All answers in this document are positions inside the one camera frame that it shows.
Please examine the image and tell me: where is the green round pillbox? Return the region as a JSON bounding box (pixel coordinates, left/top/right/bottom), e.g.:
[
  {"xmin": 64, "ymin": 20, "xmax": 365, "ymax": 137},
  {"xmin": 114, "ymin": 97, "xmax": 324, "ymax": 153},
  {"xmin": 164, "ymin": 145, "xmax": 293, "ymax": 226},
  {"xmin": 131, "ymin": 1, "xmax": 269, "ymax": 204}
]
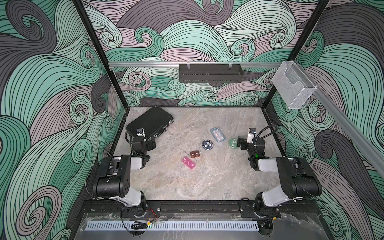
[{"xmin": 229, "ymin": 138, "xmax": 239, "ymax": 149}]

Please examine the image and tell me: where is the clear blue rectangular pillbox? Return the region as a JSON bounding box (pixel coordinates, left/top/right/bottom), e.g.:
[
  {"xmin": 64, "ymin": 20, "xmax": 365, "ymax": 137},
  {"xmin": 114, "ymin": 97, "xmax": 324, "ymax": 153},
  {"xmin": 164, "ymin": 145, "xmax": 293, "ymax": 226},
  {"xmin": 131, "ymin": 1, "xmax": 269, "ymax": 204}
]
[{"xmin": 210, "ymin": 127, "xmax": 226, "ymax": 143}]

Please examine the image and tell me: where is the pink three-compartment pillbox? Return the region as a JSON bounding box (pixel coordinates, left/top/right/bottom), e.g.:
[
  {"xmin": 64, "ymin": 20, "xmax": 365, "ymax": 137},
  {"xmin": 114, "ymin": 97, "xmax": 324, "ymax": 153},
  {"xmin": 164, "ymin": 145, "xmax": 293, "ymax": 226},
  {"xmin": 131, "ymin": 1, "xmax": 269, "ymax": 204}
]
[{"xmin": 182, "ymin": 157, "xmax": 196, "ymax": 170}]

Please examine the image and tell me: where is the blue round pillbox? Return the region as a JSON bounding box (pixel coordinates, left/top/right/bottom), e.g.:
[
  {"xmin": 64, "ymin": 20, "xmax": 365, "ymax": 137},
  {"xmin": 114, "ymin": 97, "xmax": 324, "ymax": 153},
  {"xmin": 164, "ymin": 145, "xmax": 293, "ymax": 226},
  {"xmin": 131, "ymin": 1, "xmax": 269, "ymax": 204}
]
[{"xmin": 202, "ymin": 140, "xmax": 214, "ymax": 151}]

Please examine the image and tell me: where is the dark red two-compartment pillbox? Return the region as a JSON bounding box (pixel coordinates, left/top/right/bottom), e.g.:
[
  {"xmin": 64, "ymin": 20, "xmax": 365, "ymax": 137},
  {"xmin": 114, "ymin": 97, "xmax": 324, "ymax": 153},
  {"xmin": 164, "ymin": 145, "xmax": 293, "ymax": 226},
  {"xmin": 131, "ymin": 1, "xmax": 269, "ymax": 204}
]
[{"xmin": 190, "ymin": 150, "xmax": 200, "ymax": 158}]

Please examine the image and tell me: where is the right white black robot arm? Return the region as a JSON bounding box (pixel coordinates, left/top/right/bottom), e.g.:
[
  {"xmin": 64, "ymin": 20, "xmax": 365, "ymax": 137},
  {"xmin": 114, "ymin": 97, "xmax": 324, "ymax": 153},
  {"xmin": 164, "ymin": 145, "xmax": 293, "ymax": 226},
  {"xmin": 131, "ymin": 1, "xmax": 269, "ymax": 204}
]
[{"xmin": 237, "ymin": 137, "xmax": 323, "ymax": 212}]

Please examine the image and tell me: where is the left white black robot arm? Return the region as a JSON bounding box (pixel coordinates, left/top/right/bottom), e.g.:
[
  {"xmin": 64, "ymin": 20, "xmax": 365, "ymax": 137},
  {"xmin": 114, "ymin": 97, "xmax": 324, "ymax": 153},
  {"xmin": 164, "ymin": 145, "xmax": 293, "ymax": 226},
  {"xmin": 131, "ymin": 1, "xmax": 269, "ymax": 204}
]
[{"xmin": 93, "ymin": 136, "xmax": 156, "ymax": 216}]

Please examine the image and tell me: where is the black hard case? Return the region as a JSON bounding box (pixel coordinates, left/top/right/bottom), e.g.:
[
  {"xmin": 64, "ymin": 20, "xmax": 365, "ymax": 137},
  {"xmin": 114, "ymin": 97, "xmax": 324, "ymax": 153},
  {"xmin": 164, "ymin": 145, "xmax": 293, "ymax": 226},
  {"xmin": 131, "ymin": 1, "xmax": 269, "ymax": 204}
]
[{"xmin": 126, "ymin": 107, "xmax": 175, "ymax": 138}]

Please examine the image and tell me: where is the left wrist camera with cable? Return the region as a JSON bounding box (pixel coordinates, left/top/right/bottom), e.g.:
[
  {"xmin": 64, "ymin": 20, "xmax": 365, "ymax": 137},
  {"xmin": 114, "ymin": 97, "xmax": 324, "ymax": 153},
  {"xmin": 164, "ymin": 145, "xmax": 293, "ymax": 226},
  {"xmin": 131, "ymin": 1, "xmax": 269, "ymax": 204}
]
[{"xmin": 125, "ymin": 129, "xmax": 146, "ymax": 152}]

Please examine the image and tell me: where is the clear plastic wall bin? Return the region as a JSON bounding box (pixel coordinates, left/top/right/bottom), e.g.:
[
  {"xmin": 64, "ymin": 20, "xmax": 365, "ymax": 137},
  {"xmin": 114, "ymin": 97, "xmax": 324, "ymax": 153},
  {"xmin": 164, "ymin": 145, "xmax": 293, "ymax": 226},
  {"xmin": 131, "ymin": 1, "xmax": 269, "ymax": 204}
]
[{"xmin": 272, "ymin": 61, "xmax": 317, "ymax": 110}]

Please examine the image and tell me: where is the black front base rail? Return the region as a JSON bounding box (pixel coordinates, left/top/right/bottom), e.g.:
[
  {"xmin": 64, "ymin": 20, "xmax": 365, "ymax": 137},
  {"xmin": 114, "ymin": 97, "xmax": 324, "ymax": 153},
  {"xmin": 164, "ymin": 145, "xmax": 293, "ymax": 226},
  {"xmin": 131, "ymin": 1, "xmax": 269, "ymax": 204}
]
[{"xmin": 80, "ymin": 199, "xmax": 320, "ymax": 220}]

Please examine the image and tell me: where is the aluminium wall rail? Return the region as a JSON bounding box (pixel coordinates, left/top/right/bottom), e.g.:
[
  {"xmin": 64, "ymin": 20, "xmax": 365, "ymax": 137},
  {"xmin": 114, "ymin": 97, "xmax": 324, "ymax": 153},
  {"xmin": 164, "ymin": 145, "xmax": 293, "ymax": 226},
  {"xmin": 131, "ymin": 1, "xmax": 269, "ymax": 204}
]
[{"xmin": 108, "ymin": 61, "xmax": 282, "ymax": 69}]

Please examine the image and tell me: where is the black wall-mounted tray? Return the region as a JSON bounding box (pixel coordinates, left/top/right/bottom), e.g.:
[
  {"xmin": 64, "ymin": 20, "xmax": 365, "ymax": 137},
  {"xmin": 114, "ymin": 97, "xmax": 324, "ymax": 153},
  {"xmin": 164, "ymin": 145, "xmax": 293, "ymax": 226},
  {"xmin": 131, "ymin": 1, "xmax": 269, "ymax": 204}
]
[{"xmin": 179, "ymin": 64, "xmax": 244, "ymax": 84}]

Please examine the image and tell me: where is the white slotted cable duct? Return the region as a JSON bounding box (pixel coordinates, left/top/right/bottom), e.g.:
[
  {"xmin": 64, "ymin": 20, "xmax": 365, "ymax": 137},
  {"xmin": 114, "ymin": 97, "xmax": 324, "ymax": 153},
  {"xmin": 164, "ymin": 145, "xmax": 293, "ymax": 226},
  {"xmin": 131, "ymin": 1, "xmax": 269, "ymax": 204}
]
[{"xmin": 84, "ymin": 220, "xmax": 259, "ymax": 232}]

